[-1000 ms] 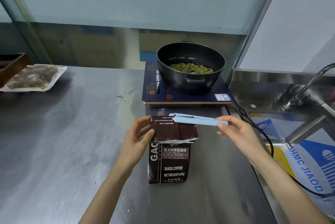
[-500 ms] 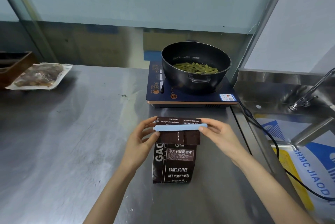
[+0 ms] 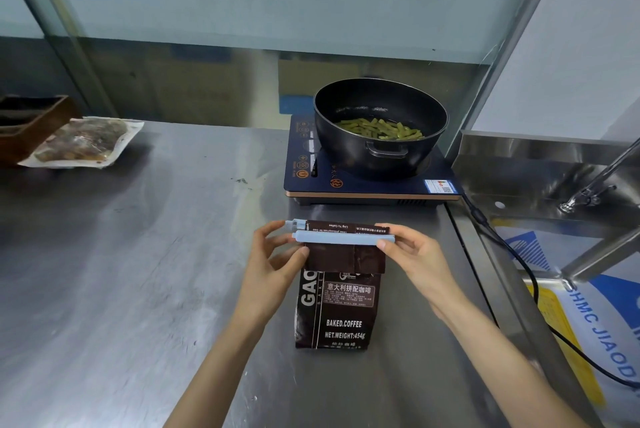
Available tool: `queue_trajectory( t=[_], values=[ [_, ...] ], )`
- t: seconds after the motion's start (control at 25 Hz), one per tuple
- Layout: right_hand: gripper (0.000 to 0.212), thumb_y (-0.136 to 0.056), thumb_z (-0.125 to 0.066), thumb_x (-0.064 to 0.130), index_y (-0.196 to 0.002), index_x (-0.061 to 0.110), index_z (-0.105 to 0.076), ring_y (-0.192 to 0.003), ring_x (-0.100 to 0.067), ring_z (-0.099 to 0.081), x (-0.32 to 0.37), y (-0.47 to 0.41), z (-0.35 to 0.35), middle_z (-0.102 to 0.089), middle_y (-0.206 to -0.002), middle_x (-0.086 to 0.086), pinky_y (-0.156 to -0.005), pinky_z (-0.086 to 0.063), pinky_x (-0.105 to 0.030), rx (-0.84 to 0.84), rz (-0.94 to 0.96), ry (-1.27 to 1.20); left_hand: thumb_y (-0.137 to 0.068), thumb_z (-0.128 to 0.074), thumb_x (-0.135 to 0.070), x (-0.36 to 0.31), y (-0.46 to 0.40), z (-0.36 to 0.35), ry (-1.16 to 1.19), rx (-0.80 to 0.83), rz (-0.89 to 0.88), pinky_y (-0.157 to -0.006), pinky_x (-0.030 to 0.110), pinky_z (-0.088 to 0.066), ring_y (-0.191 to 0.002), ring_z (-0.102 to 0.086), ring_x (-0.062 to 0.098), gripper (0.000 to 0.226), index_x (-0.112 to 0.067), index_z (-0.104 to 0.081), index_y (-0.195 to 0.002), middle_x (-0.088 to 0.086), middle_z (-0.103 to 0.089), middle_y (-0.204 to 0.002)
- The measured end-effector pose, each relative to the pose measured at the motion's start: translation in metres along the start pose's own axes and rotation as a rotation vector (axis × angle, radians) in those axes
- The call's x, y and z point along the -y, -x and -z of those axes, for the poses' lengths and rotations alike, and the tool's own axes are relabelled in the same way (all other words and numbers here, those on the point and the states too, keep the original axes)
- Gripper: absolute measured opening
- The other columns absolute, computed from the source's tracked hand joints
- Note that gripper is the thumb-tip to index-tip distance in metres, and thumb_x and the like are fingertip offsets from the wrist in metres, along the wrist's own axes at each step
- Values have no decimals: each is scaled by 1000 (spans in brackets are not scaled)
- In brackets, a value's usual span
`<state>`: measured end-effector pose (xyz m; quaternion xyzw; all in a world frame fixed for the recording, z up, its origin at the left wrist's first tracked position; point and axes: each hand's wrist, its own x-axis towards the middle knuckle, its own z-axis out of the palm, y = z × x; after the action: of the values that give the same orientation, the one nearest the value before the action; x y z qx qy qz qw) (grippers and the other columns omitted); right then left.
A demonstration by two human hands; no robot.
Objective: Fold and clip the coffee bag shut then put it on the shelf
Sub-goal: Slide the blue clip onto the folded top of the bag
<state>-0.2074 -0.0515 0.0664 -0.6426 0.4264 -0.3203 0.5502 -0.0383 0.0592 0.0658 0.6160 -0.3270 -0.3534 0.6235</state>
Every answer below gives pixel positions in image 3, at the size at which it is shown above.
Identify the stainless steel bar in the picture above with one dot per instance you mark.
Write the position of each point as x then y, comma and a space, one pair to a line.
605, 252

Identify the dark brown coffee bag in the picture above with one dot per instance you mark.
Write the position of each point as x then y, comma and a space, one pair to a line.
345, 312

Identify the person's left thumb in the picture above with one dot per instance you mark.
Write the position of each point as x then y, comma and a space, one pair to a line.
298, 257

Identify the brown wooden box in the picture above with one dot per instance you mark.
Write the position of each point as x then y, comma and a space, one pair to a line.
30, 117

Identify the white and blue woven sack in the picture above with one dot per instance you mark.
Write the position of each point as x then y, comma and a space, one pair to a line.
595, 302

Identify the person's right forearm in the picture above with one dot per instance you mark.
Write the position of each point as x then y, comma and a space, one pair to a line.
500, 372

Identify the vacuum sealed meat packet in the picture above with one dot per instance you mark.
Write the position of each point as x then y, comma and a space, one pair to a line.
80, 142

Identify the person's right thumb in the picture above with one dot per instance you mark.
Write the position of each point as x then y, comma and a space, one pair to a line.
390, 247

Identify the metal frame post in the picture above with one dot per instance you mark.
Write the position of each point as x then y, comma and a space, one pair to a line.
510, 37
65, 32

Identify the stainless steel sink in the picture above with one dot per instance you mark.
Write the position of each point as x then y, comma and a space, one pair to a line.
525, 172

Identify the dark blue induction cooker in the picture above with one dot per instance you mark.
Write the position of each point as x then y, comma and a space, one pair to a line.
305, 177

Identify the light blue bag sealing clip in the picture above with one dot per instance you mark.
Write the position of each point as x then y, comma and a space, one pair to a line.
340, 236

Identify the black cooking pot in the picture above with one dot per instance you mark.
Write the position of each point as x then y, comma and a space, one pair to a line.
350, 152

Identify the green beans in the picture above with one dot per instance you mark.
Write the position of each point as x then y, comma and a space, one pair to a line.
385, 128

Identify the person's left hand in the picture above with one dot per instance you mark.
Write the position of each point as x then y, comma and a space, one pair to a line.
260, 282

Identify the person's left forearm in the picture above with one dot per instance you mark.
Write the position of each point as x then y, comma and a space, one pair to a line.
220, 372

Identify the metal faucet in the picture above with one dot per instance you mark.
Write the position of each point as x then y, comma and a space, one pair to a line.
595, 187

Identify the person's right hand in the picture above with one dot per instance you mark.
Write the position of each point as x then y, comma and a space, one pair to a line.
425, 267

